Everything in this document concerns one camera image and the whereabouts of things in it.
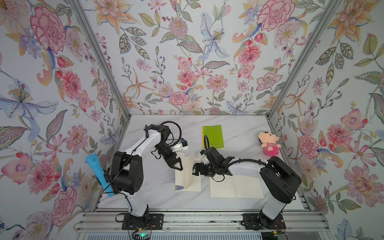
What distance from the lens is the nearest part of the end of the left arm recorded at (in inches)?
28.9

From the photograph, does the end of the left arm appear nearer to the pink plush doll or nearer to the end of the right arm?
the end of the right arm

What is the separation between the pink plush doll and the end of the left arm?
58 cm

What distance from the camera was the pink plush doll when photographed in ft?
3.17
